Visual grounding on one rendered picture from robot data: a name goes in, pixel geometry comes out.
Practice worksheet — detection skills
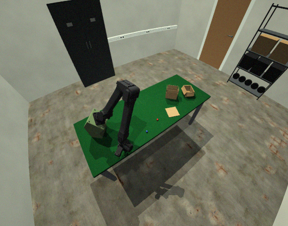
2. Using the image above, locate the beige flat mat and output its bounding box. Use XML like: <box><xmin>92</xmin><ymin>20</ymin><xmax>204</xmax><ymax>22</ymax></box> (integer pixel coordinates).
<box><xmin>165</xmin><ymin>107</ymin><xmax>180</xmax><ymax>117</ymax></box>

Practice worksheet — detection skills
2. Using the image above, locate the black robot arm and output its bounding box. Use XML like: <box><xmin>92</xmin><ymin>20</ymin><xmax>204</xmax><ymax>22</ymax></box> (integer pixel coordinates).
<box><xmin>93</xmin><ymin>80</ymin><xmax>140</xmax><ymax>157</ymax></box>

